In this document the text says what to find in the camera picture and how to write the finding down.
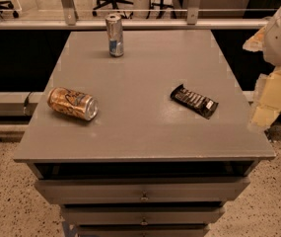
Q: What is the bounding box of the black office chair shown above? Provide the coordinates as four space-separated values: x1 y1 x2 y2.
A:
91 0 134 18

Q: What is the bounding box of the middle grey drawer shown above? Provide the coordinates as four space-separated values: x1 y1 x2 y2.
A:
61 204 225 226

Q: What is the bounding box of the black chair base left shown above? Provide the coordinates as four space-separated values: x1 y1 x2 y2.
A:
0 0 19 19

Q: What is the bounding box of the silver blue energy drink can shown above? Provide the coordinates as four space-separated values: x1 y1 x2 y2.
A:
105 13 124 57

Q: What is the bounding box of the black candy bar wrapper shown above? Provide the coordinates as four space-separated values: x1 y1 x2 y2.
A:
170 85 218 119

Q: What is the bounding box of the black cable on rail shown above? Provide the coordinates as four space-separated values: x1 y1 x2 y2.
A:
23 91 35 117

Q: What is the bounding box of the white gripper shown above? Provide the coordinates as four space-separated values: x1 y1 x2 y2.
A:
243 7 281 129

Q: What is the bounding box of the grey drawer cabinet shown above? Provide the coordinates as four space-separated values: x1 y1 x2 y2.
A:
13 29 277 237

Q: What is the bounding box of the orange soda can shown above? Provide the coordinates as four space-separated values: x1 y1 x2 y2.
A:
47 87 99 120

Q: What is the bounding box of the top grey drawer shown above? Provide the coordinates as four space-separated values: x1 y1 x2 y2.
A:
35 177 250 204

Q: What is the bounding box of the grey drawer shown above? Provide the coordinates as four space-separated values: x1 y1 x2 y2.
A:
61 204 225 226
77 225 209 237
35 177 250 204

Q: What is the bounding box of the bottom grey drawer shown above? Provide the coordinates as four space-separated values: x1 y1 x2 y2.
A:
77 225 209 237

